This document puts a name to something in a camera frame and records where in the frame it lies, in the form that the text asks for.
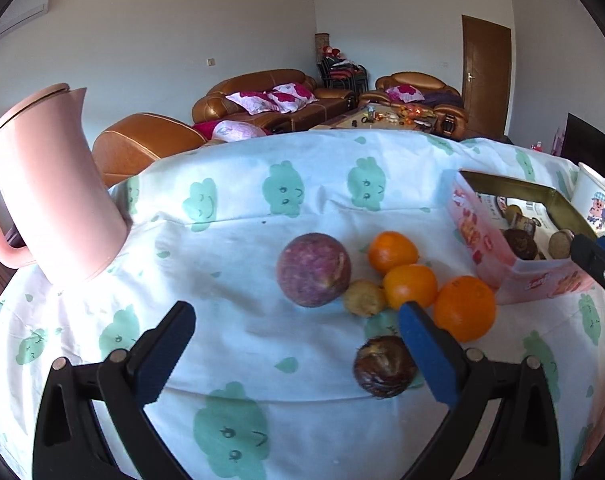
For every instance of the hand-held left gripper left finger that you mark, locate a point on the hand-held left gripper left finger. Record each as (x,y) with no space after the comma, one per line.
(168,352)

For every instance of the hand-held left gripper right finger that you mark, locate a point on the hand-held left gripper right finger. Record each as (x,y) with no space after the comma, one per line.
(426,350)

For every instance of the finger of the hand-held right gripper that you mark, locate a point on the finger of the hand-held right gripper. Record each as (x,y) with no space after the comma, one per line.
(595,260)

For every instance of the dark brown passion fruit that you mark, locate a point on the dark brown passion fruit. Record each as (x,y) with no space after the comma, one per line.
(380,367)

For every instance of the orange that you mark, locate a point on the orange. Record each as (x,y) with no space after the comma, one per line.
(410,286)
(392,251)
(465,307)

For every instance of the small yellow-brown fruit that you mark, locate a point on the small yellow-brown fruit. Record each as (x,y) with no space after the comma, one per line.
(365,299)

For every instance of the pink tin box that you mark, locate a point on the pink tin box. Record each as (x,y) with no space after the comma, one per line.
(487,255)

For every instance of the large purple passion fruit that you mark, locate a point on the large purple passion fruit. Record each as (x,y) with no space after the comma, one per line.
(313,270)

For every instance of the person's right hand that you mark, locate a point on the person's right hand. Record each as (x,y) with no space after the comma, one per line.
(600,425)

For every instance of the round tan fruit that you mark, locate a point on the round tan fruit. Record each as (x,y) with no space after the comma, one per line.
(560,243)

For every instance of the white cartoon mug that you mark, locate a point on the white cartoon mug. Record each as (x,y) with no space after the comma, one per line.
(595,200)

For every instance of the cloud-print tablecloth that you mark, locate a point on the cloud-print tablecloth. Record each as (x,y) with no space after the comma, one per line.
(242,270)

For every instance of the black television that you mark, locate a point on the black television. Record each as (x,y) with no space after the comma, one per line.
(587,147)

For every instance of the pink electric kettle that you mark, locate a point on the pink electric kettle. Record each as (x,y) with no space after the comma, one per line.
(52,180)

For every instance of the brown leather armchair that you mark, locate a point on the brown leather armchair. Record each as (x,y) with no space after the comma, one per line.
(142,142)
(417,80)

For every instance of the brown wooden door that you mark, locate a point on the brown wooden door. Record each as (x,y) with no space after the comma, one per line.
(486,75)

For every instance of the purple cloth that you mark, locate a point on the purple cloth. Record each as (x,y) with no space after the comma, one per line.
(442,97)

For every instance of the pale pink cushion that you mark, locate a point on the pale pink cushion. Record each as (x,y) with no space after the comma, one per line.
(237,131)

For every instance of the wooden coffee table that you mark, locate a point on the wooden coffee table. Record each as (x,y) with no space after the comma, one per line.
(342,121)

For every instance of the white pink flower pillow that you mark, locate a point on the white pink flower pillow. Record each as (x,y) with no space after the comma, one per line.
(250,102)
(292,96)
(405,93)

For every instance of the long brown leather sofa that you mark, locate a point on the long brown leather sofa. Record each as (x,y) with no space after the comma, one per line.
(282,120)

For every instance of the stacked dark chairs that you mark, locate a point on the stacked dark chairs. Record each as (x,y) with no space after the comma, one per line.
(340,75)

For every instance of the tall cylindrical vase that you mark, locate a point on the tall cylindrical vase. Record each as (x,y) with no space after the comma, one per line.
(322,42)

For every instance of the white air conditioner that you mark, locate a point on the white air conditioner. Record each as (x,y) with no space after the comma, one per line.
(17,12)

